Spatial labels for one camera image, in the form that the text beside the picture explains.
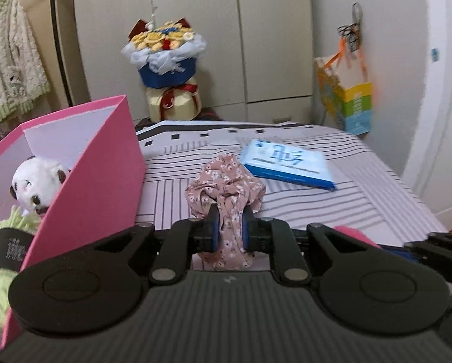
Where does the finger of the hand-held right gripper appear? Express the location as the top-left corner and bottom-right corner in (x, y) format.
(403, 231), (452, 305)

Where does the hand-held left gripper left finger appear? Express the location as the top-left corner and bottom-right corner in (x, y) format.
(93, 204), (221, 288)

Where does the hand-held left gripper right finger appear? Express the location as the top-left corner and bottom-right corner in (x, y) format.
(241, 208), (366, 288)

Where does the pink floral cloth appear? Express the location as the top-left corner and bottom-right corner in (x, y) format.
(185, 154), (267, 271)

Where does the red strawberry plush toy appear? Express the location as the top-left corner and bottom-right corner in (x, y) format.
(332, 225), (382, 250)

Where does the pink cardboard box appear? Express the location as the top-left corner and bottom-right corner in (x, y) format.
(0, 96), (147, 352)

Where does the white round plush toy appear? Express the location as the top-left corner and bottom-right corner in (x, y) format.
(9, 156), (71, 218)

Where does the blue and white book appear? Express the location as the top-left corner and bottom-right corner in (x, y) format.
(241, 139), (338, 191)

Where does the striped bed sheet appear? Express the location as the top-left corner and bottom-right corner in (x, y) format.
(135, 120), (448, 273)

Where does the white door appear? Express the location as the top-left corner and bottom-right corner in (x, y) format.
(402, 0), (452, 231)

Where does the colourful paper gift bag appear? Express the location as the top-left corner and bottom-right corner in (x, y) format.
(314, 55), (374, 136)

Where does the flower bouquet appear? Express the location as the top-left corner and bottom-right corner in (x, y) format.
(120, 13), (207, 123)

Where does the beige wardrobe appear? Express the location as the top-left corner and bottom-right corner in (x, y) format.
(72, 0), (313, 123)

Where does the black clothes rack pole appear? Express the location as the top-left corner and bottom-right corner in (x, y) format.
(50, 0), (77, 108)

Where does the cream fuzzy cardigan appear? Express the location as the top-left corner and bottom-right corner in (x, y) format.
(0, 0), (51, 131)

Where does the bunch of hair ties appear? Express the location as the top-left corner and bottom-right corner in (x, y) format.
(337, 3), (365, 51)

